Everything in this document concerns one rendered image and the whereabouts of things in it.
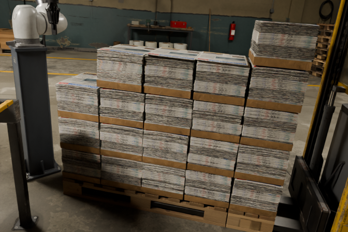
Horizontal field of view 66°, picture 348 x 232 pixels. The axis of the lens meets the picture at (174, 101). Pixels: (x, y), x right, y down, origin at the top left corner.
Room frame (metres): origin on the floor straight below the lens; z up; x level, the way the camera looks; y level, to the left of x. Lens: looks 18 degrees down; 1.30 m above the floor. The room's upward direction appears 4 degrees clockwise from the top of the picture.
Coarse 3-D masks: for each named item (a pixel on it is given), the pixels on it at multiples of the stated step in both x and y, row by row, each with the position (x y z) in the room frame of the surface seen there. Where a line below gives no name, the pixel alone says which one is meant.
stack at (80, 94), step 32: (64, 96) 1.61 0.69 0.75; (96, 96) 1.57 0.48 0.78; (128, 96) 1.54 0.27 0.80; (160, 96) 1.51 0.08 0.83; (192, 96) 1.55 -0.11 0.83; (64, 128) 1.61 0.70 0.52; (96, 128) 1.58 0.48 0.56; (128, 128) 1.54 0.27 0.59; (192, 128) 1.47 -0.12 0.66; (224, 128) 1.44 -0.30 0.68; (64, 160) 1.62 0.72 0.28; (96, 160) 1.58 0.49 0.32; (128, 160) 1.54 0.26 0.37; (192, 160) 1.47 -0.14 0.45; (224, 160) 1.43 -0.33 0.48; (64, 192) 1.62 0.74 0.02; (128, 192) 1.53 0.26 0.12; (192, 192) 1.46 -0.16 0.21; (224, 192) 1.42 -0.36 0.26; (224, 224) 1.42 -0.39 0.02
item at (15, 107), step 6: (0, 102) 1.30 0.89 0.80; (18, 102) 1.35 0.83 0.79; (6, 108) 1.30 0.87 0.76; (12, 108) 1.31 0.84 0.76; (18, 108) 1.34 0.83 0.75; (0, 114) 1.30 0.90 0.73; (6, 114) 1.30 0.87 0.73; (12, 114) 1.31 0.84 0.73; (18, 114) 1.33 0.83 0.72; (0, 120) 1.30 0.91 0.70; (6, 120) 1.30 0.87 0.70; (12, 120) 1.31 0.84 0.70; (18, 120) 1.32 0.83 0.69
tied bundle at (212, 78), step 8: (200, 64) 1.46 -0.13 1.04; (208, 64) 1.46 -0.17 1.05; (216, 64) 1.45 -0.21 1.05; (224, 64) 1.45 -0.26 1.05; (248, 64) 1.48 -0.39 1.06; (200, 72) 1.47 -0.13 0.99; (208, 72) 1.46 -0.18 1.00; (216, 72) 1.46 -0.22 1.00; (224, 72) 1.44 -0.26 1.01; (232, 72) 1.44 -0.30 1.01; (240, 72) 1.43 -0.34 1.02; (248, 72) 1.42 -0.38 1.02; (200, 80) 1.47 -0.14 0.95; (208, 80) 1.46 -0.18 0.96; (216, 80) 1.45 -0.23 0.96; (224, 80) 1.45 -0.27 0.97; (232, 80) 1.44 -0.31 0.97; (240, 80) 1.43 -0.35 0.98; (200, 88) 1.46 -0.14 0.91; (208, 88) 1.45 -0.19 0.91; (216, 88) 1.45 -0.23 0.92; (224, 88) 1.44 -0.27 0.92; (232, 88) 1.43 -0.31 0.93; (240, 88) 1.42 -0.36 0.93; (232, 96) 1.43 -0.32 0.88; (240, 96) 1.43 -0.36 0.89
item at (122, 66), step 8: (104, 48) 1.63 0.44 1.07; (112, 48) 1.66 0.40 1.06; (104, 56) 1.57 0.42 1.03; (112, 56) 1.55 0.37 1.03; (120, 56) 1.55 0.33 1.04; (128, 56) 1.54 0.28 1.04; (136, 56) 1.53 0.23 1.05; (144, 56) 1.55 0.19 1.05; (104, 64) 1.57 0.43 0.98; (112, 64) 1.56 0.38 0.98; (120, 64) 1.55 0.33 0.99; (128, 64) 1.54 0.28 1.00; (136, 64) 1.53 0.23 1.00; (104, 72) 1.57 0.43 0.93; (112, 72) 1.56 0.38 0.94; (120, 72) 1.55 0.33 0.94; (128, 72) 1.54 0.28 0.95; (136, 72) 1.53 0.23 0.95; (104, 80) 1.57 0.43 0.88; (112, 80) 1.56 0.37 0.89; (120, 80) 1.55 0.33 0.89; (128, 80) 1.54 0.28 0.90; (136, 80) 1.53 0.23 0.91; (144, 80) 1.59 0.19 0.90
